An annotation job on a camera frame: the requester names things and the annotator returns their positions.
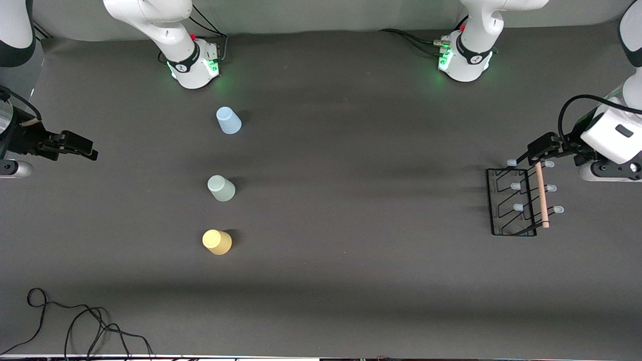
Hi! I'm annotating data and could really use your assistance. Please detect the black wire cup holder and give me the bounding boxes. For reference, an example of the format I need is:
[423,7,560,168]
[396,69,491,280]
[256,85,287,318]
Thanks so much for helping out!
[486,158,565,237]

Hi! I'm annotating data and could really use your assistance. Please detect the mint green plastic cup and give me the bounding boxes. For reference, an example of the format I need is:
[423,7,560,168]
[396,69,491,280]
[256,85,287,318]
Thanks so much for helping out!
[207,174,236,202]

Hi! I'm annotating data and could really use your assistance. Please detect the yellow plastic cup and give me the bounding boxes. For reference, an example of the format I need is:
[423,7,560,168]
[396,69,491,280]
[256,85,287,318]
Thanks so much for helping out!
[202,229,233,256]

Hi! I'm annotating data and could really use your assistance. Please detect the light blue plastic cup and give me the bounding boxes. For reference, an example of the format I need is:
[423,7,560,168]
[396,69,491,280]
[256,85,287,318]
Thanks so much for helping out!
[216,106,242,135]

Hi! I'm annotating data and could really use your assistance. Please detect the loose thin black cable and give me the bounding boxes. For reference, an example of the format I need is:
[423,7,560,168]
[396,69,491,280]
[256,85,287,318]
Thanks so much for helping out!
[0,287,154,361]

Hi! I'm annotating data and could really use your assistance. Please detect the black right arm base cables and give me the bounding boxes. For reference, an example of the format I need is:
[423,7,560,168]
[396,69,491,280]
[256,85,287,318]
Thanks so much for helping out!
[158,4,229,65]

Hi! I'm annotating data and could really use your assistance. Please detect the black arm base cables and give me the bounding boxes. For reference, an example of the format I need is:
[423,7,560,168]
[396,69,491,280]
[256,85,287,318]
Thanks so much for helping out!
[158,4,229,65]
[379,28,450,57]

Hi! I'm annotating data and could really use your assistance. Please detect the black left arm base cables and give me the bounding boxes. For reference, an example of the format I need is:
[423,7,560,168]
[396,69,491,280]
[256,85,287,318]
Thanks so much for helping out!
[379,28,450,57]

